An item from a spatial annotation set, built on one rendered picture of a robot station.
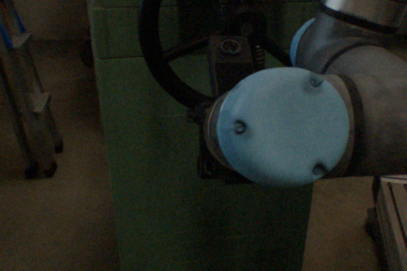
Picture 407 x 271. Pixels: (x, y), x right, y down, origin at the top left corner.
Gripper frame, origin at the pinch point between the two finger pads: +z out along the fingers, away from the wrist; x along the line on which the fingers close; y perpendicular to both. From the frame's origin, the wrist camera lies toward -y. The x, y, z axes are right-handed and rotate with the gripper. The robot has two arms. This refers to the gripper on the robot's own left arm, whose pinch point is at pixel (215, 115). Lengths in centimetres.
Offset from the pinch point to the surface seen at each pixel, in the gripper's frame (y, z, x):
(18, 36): -35, 107, -58
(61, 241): 35, 84, -39
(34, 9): -89, 263, -92
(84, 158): 11, 128, -38
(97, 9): -19.2, 15.7, -17.6
